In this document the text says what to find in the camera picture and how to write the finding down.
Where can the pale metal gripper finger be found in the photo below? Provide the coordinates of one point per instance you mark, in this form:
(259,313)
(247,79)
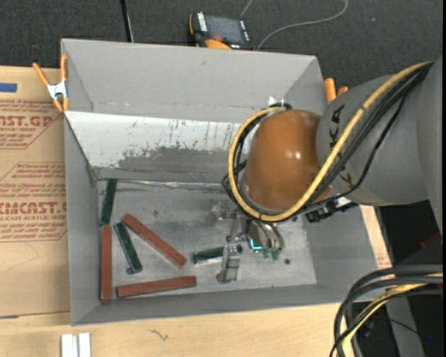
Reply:
(218,216)
(230,264)

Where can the dark green flat block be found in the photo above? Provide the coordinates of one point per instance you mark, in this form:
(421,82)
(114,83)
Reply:
(208,255)
(109,201)
(128,249)

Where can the red-brown flat block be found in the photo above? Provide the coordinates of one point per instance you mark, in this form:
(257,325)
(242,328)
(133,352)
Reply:
(106,266)
(156,287)
(154,241)

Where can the grey metal bin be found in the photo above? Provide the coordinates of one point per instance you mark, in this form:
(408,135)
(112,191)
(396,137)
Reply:
(208,87)

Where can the brown cardboard board red print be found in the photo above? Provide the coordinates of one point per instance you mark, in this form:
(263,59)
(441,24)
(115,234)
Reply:
(26,259)

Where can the black cylinder on white bracket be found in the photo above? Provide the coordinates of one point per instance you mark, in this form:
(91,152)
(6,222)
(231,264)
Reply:
(321,210)

